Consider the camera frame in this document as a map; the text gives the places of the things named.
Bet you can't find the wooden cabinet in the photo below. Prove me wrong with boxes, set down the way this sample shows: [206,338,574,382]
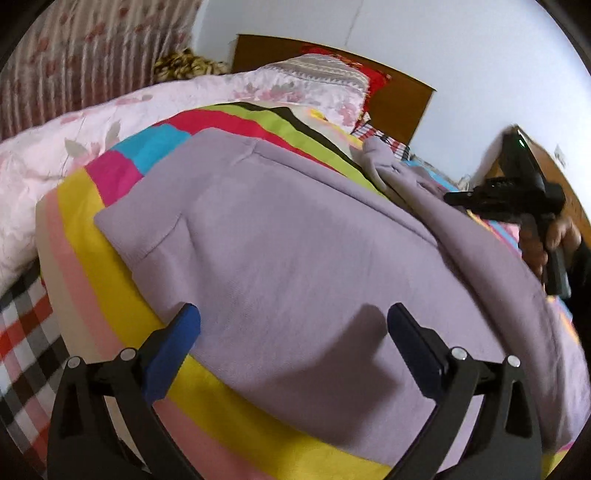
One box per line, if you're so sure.
[475,124,591,241]

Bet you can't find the blue printed bedsheet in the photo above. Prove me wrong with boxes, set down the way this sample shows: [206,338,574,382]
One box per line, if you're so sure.
[402,157,523,252]

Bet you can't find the striped floral curtain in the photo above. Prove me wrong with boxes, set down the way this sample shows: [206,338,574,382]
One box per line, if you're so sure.
[0,0,204,139]

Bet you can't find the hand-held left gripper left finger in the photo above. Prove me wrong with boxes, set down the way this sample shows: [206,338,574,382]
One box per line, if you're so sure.
[46,302,202,480]

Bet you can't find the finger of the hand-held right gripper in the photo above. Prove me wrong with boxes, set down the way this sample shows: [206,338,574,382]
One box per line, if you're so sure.
[443,189,485,212]

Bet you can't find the pink floral quilt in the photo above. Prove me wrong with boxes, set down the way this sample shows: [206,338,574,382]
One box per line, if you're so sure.
[0,65,370,289]

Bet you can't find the colourful striped blanket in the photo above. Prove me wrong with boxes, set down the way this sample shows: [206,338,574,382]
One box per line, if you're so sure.
[34,102,587,480]

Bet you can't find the grey patterned pillow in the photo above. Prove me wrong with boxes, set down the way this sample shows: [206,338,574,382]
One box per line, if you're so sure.
[259,54,372,93]

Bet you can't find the person's right hand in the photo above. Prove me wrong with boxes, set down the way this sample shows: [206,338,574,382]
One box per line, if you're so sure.
[518,216,583,280]

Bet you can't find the wooden headboard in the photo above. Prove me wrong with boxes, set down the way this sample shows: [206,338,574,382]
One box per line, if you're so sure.
[231,33,437,146]

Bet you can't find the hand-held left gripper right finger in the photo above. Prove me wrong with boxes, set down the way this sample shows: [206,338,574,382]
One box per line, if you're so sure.
[387,302,544,480]

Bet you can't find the leopard print cloth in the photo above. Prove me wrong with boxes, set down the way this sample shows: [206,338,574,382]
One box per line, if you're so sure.
[152,48,229,84]

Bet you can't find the red black plaid sheet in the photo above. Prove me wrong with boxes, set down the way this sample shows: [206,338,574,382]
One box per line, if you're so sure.
[0,258,93,462]

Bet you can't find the lavender pants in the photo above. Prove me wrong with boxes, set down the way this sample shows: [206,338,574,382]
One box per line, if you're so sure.
[93,127,589,467]

